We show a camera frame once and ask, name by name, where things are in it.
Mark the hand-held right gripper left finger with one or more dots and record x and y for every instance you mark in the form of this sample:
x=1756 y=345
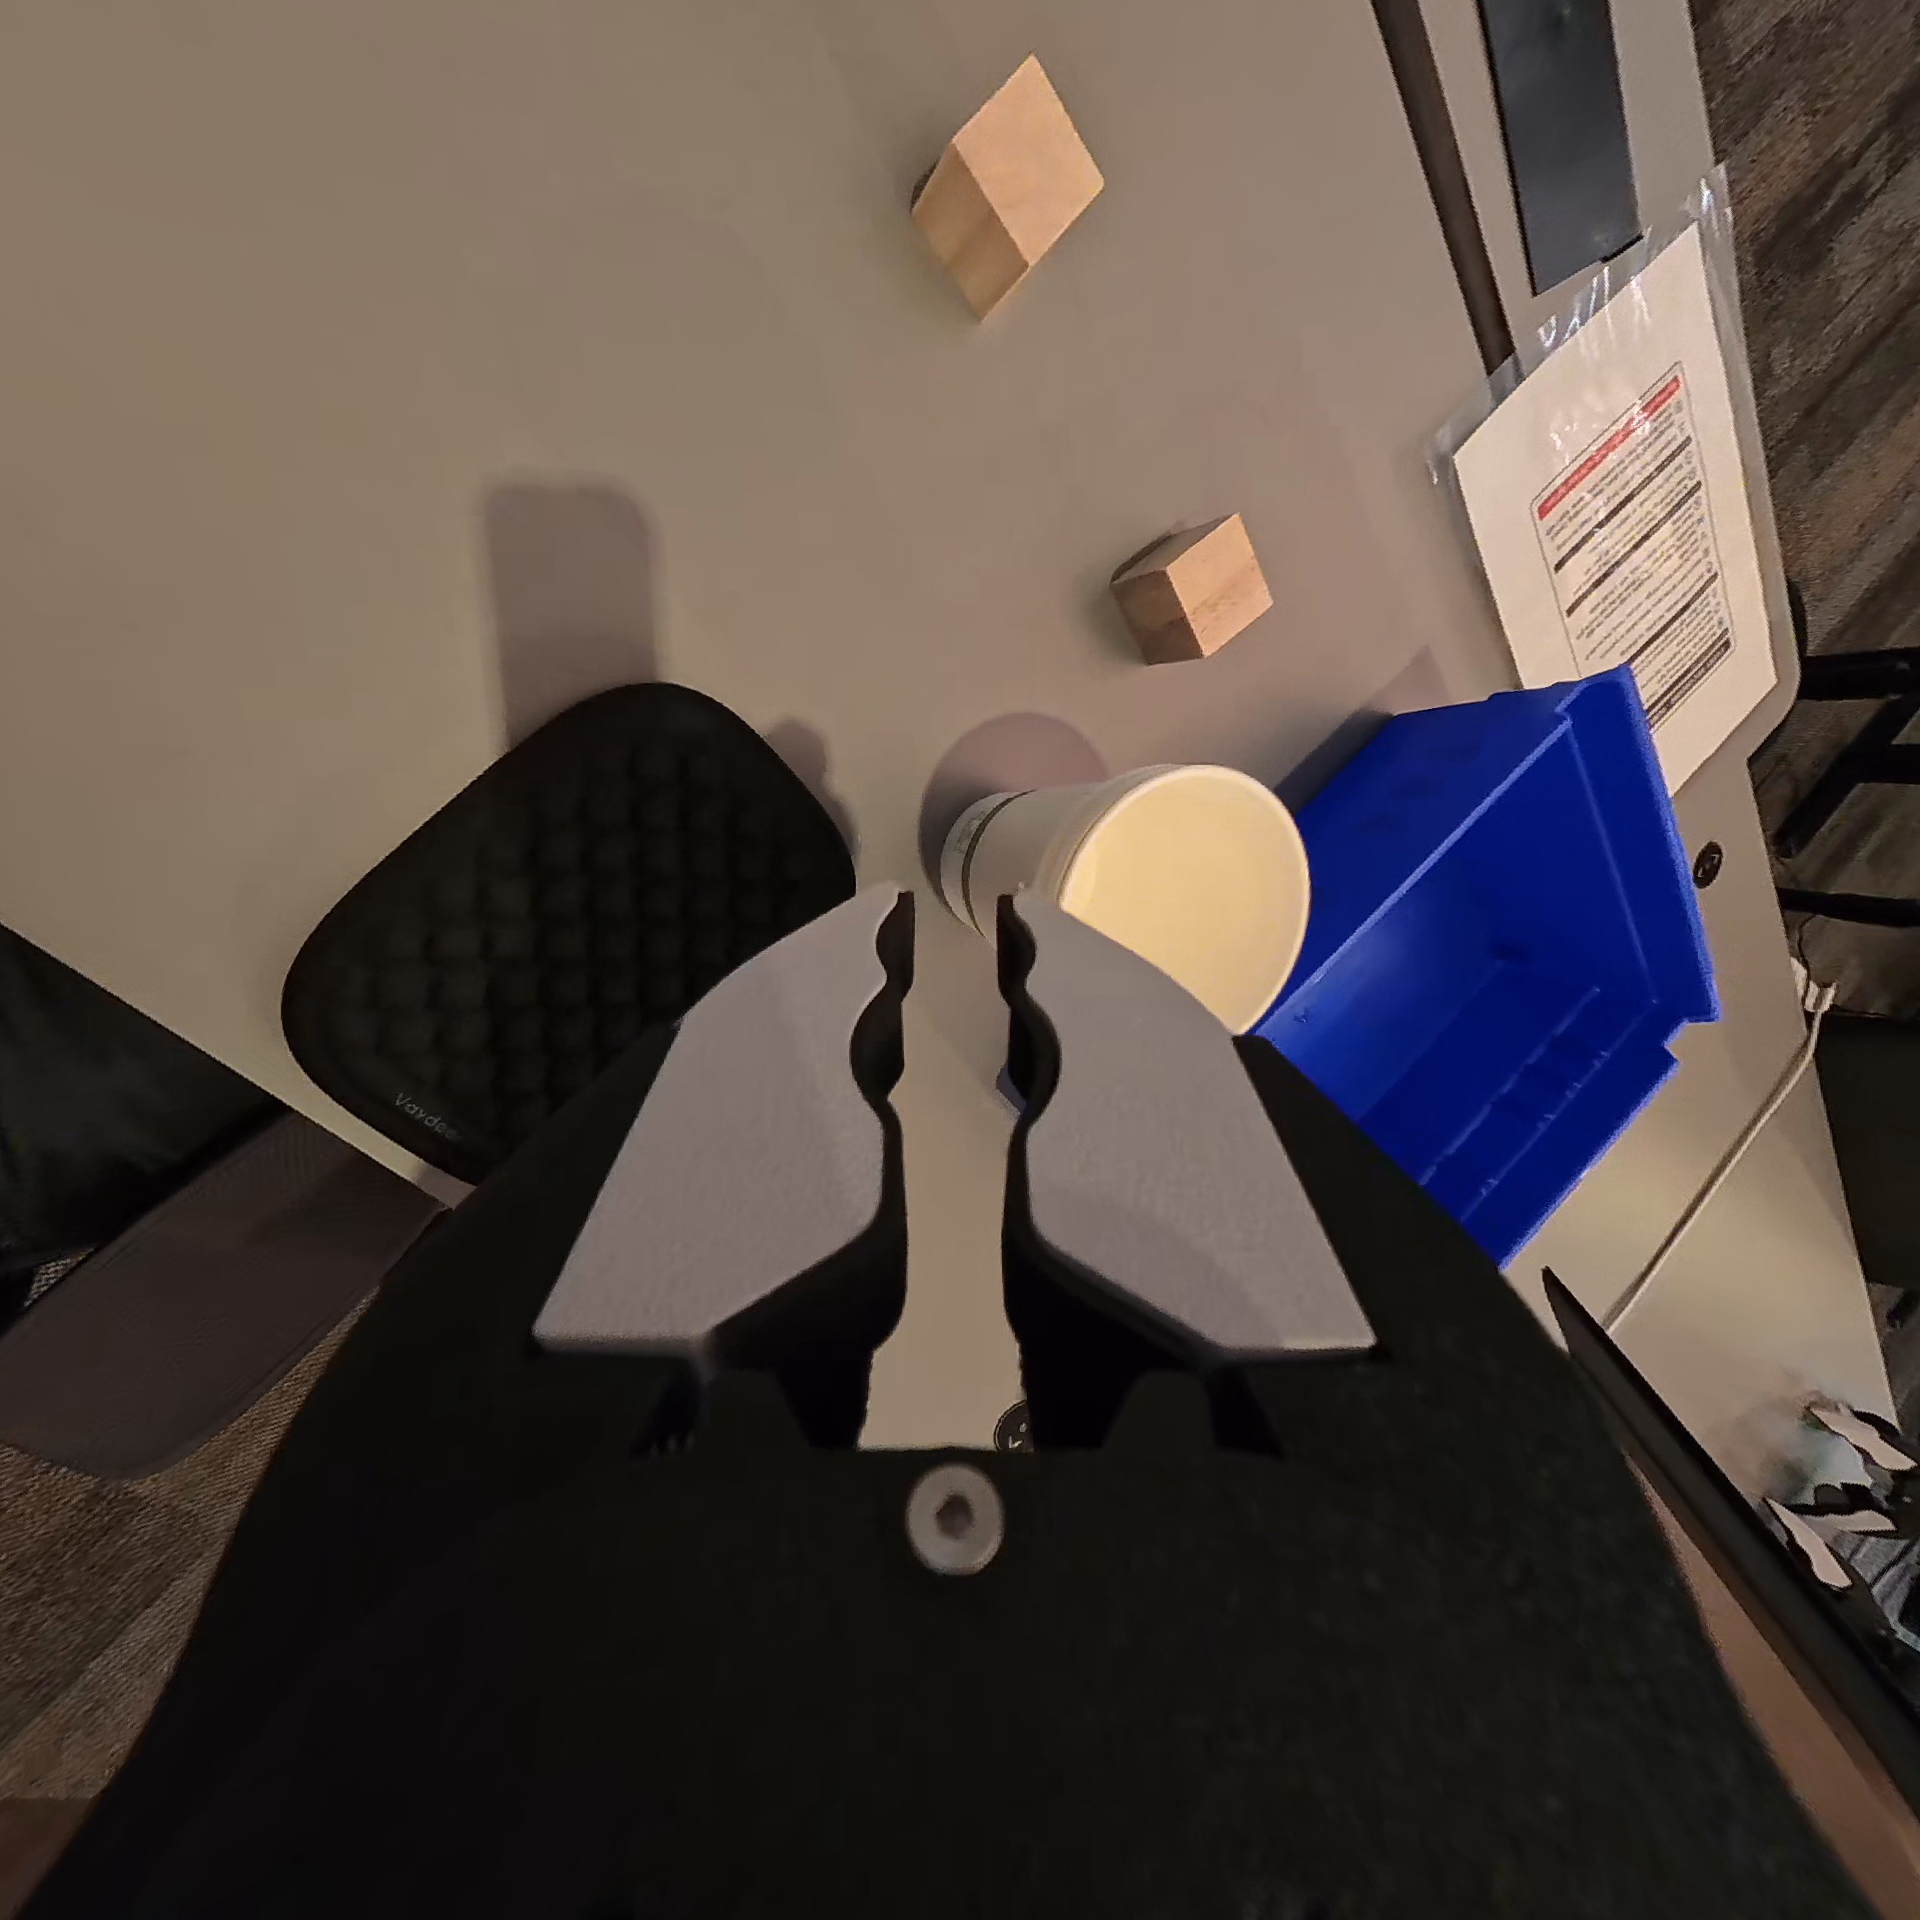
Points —
x=720 y=1184

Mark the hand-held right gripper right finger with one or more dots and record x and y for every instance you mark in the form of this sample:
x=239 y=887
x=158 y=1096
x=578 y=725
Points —
x=1184 y=1184

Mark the white paper cup green band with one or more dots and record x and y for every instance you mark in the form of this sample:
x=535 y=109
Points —
x=1184 y=885

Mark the blue plastic bin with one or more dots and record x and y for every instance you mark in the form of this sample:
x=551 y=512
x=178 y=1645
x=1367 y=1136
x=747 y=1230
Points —
x=1501 y=974

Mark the wooden cube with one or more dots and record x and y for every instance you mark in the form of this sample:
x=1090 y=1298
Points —
x=1009 y=188
x=1193 y=588

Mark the black mesh pad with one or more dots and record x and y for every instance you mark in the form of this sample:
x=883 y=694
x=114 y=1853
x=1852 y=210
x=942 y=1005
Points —
x=571 y=901

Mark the black office chair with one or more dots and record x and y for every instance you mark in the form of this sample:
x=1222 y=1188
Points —
x=150 y=1305

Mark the idle gripper tool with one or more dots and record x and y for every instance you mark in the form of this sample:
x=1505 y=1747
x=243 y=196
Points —
x=1814 y=1533
x=1861 y=1441

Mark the acrylic sheet with printed paper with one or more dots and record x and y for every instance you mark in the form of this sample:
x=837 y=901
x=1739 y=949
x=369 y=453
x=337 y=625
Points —
x=1620 y=495

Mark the black framed floor sign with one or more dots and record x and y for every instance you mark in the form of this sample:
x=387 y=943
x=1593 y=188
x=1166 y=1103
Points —
x=1861 y=671

